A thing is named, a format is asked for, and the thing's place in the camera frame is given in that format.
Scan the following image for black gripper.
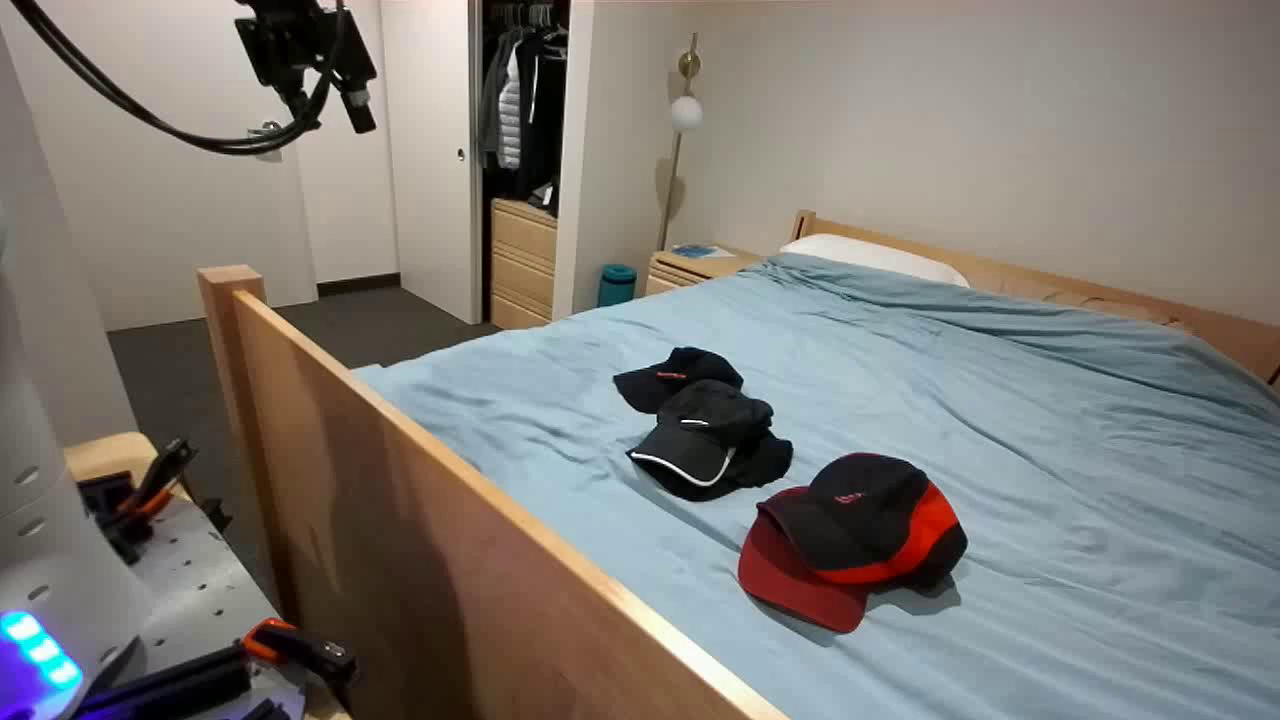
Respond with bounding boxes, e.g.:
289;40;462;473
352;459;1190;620
234;0;380;135

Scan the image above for red and black cap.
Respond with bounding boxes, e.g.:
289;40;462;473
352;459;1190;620
735;446;973;636

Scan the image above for black cap with white trim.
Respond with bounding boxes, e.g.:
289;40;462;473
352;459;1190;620
622;380;794;503

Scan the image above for white closet door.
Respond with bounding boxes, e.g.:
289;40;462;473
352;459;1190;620
377;0;479;326

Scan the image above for hanging closet clothes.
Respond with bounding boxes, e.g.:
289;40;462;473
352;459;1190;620
479;24;571;209

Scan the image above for white room door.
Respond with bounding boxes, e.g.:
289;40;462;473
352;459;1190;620
51;0;282;331

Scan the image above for wooden slatted dresser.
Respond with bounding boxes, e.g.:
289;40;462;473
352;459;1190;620
487;195;558;331

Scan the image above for teal waste bin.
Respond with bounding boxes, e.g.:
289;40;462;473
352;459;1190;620
591;259;641;310

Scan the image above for wooden nightstand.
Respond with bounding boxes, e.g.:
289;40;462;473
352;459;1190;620
645;238;759;299

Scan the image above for light wooden board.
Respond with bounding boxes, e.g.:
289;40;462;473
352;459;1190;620
61;428;163;493

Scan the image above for orange and black clamp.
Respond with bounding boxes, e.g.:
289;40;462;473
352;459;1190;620
75;612;361;720
75;434;201;567

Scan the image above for grey perforated mounting plate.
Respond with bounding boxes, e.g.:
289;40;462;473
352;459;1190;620
122;493;315;720

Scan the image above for white pillow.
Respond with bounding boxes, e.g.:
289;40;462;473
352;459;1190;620
776;233;973;291

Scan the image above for light blue bed sheet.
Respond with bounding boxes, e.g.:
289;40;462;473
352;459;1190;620
352;252;1280;720

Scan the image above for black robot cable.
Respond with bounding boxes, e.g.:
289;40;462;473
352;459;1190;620
9;0;335;161

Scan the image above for light wooden bed frame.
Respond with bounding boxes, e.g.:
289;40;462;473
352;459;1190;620
197;209;1280;720

